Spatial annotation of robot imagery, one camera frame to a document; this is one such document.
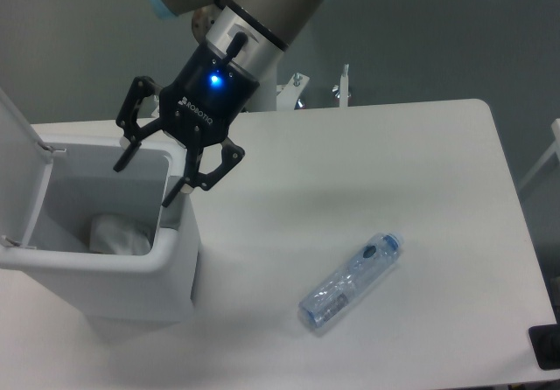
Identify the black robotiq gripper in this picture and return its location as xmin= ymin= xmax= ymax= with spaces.
xmin=114 ymin=42 xmax=259 ymax=207

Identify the white plastic bag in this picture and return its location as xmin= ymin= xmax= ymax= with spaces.
xmin=88 ymin=213 xmax=152 ymax=256

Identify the clear plastic water bottle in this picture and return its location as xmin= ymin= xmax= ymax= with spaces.
xmin=298 ymin=233 xmax=404 ymax=330

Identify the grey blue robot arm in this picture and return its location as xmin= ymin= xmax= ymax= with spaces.
xmin=114 ymin=0 xmax=325 ymax=207

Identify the white trash can lid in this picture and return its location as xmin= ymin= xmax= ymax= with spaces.
xmin=1 ymin=93 xmax=67 ymax=248

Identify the white plastic trash can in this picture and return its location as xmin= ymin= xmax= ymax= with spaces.
xmin=1 ymin=135 xmax=200 ymax=323

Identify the black device at table edge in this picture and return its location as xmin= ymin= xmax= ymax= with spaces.
xmin=528 ymin=324 xmax=559 ymax=371

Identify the white pedestal base frame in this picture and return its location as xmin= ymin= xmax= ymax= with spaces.
xmin=150 ymin=64 xmax=354 ymax=119

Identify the white furniture frame right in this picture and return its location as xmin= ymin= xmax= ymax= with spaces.
xmin=517 ymin=118 xmax=559 ymax=194

